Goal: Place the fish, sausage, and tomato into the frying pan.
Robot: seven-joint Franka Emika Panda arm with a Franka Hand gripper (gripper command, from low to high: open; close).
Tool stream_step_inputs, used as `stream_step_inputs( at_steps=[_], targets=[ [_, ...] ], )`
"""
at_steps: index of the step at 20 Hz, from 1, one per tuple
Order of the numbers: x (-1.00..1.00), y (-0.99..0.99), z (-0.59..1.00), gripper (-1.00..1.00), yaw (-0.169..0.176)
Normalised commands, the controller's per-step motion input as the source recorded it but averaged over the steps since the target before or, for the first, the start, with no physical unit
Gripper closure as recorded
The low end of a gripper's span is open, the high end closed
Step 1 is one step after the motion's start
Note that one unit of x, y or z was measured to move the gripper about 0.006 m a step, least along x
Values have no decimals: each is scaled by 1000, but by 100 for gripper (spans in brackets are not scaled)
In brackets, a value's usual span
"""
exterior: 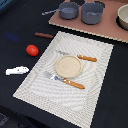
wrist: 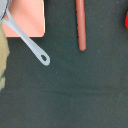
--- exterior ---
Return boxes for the red tomato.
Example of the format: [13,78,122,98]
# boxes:
[26,45,39,56]

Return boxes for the brown sausage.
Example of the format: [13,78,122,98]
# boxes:
[35,32,53,39]

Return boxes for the white toy fish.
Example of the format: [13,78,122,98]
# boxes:
[5,66,29,75]

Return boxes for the grey frying pan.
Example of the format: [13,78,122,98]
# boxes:
[43,2,79,20]

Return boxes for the beige round plate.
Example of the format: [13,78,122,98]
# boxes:
[55,55,82,78]

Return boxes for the white woven placemat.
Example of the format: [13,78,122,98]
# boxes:
[13,31,113,128]

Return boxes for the brown wooden board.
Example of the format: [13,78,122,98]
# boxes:
[49,0,128,43]

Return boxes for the grey saucepan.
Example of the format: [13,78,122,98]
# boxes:
[81,0,105,25]

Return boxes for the beige bowl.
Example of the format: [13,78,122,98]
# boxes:
[118,4,128,30]

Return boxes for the knife with orange handle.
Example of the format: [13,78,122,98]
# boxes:
[55,50,97,62]

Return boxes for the fork with orange handle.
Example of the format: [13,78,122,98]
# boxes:
[44,71,85,89]

